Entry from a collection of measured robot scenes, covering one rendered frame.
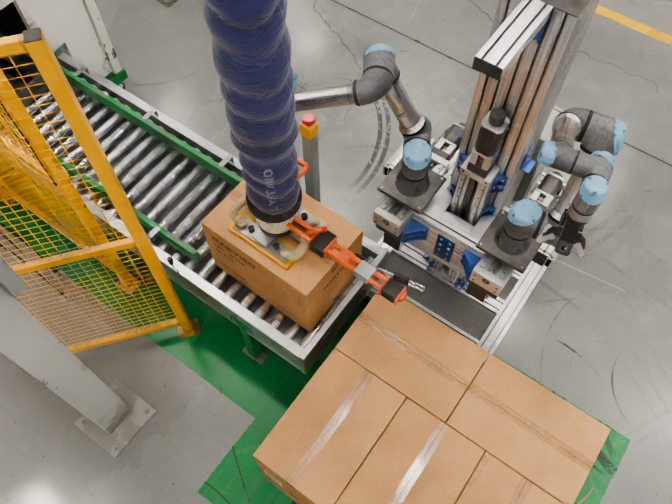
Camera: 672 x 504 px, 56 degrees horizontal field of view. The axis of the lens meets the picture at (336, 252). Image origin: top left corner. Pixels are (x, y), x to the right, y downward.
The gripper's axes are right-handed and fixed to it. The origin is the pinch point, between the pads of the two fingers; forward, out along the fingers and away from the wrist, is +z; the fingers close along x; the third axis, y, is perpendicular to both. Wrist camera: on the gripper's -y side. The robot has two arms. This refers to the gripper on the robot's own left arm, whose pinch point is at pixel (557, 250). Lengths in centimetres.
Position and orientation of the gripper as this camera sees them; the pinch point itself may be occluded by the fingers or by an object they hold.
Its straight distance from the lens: 224.0
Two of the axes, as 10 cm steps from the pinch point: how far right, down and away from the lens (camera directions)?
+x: -9.2, -3.5, 1.9
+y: 3.9, -8.0, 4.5
